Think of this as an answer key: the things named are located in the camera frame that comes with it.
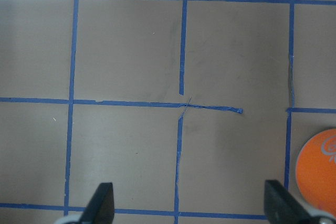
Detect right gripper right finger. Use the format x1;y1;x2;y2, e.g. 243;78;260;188
264;180;335;224

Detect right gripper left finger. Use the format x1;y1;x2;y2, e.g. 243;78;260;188
56;182;116;224

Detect orange can with metal lid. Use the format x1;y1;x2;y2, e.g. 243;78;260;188
295;129;335;216

